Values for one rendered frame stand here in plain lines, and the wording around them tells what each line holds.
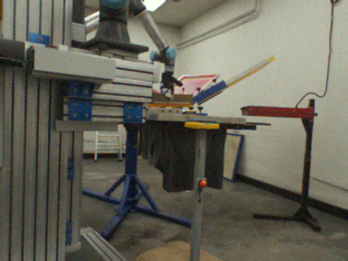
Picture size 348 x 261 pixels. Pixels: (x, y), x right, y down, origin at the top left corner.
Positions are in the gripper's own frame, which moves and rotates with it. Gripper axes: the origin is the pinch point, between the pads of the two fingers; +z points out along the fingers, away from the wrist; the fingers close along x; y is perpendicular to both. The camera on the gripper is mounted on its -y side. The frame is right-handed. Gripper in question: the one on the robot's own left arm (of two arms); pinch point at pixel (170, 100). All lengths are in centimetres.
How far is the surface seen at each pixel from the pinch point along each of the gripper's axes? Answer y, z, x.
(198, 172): 13, 39, 70
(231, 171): -185, 93, -173
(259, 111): -94, 3, -13
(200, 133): 13, 19, 70
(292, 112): -119, 2, 1
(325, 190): -200, 85, -21
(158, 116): 29, 12, 51
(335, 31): -200, -88, -23
